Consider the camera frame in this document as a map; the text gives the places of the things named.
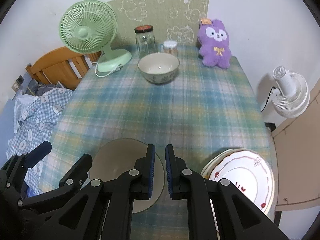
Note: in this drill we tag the green desk fan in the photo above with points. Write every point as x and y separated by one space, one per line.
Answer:
90 26

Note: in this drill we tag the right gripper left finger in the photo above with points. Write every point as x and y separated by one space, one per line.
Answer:
103 210

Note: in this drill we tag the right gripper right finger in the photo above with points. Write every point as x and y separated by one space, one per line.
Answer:
216 209

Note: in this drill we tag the wooden bed headboard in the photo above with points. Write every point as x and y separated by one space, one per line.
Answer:
61 65

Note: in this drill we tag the plaid tablecloth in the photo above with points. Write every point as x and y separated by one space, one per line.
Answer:
201 113

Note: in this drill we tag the grey striped pillow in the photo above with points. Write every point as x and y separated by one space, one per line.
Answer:
36 88

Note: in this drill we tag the glass jar black lid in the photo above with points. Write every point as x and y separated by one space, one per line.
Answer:
145 40

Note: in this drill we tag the purple plush bunny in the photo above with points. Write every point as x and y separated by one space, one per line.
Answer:
214 43

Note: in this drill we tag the green cartoon wall mat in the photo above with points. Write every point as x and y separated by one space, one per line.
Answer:
171 19

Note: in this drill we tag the floral bowl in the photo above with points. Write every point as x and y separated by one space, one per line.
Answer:
159 68
119 156

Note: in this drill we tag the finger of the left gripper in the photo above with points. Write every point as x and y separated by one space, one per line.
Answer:
77 172
17 166

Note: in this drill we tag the blue checkered blanket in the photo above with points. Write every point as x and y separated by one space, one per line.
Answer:
35 118

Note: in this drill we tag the wall power socket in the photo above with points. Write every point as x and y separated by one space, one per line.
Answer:
17 84

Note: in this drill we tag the white red pattern plate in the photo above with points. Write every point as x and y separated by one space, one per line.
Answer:
251 174

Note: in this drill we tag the cotton swab container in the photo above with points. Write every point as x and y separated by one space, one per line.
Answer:
170 47

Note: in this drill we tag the white standing fan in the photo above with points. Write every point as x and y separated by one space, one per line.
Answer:
290 96

